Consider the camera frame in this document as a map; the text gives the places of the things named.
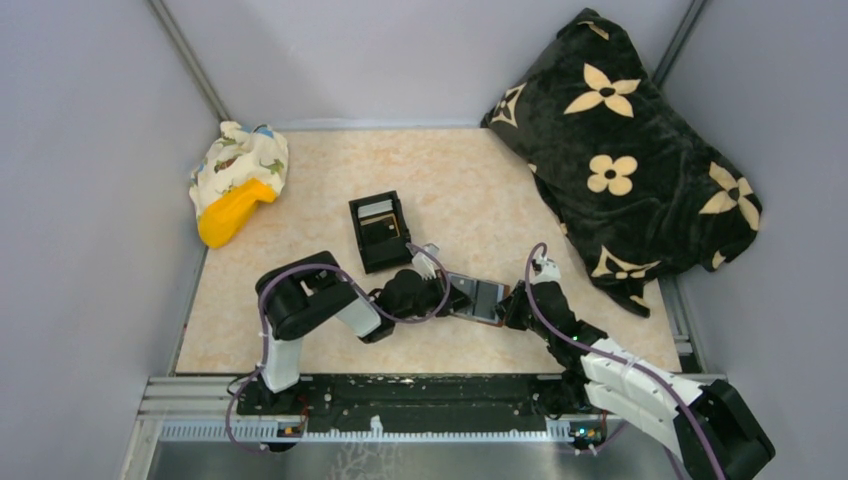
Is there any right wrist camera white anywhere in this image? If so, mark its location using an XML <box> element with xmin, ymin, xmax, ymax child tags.
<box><xmin>530</xmin><ymin>258</ymin><xmax>561</xmax><ymax>285</ymax></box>

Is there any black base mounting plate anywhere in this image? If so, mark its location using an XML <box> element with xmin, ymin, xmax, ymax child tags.
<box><xmin>236</xmin><ymin>374</ymin><xmax>610</xmax><ymax>444</ymax></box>

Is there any brown leather card holder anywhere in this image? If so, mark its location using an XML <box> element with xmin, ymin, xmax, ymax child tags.
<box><xmin>448</xmin><ymin>273</ymin><xmax>511</xmax><ymax>327</ymax></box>

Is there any black plastic card tray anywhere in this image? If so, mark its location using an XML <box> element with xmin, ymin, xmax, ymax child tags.
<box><xmin>349</xmin><ymin>190</ymin><xmax>413</xmax><ymax>274</ymax></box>

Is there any black credit card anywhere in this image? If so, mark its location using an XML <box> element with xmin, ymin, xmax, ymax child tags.
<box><xmin>473</xmin><ymin>281</ymin><xmax>504</xmax><ymax>323</ymax></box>

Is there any dark card in tray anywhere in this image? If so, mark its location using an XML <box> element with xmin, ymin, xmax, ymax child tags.
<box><xmin>360</xmin><ymin>212</ymin><xmax>400</xmax><ymax>245</ymax></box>

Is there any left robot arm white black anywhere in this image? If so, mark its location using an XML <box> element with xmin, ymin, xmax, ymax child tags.
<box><xmin>255</xmin><ymin>249</ymin><xmax>474</xmax><ymax>394</ymax></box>

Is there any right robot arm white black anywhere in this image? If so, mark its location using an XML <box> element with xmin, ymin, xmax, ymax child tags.
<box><xmin>495</xmin><ymin>282</ymin><xmax>776</xmax><ymax>479</ymax></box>

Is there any black floral plush blanket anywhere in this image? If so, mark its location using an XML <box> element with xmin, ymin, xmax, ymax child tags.
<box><xmin>481</xmin><ymin>8</ymin><xmax>763</xmax><ymax>317</ymax></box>

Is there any grey card in holder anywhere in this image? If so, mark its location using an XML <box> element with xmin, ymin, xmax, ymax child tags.
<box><xmin>448</xmin><ymin>273</ymin><xmax>477</xmax><ymax>303</ymax></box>

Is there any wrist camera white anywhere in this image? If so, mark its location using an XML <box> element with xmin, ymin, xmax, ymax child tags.
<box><xmin>411</xmin><ymin>243</ymin><xmax>440</xmax><ymax>280</ymax></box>
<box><xmin>530</xmin><ymin>258</ymin><xmax>561</xmax><ymax>285</ymax></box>

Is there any aluminium front rail frame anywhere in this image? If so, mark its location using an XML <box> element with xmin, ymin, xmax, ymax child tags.
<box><xmin>135</xmin><ymin>374</ymin><xmax>738</xmax><ymax>444</ymax></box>

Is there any dinosaur print yellow cloth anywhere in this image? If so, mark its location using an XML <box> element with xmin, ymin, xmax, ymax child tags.
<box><xmin>188</xmin><ymin>121</ymin><xmax>289</xmax><ymax>249</ymax></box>

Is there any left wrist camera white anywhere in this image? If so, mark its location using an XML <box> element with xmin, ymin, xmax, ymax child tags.
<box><xmin>411</xmin><ymin>243</ymin><xmax>440</xmax><ymax>280</ymax></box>

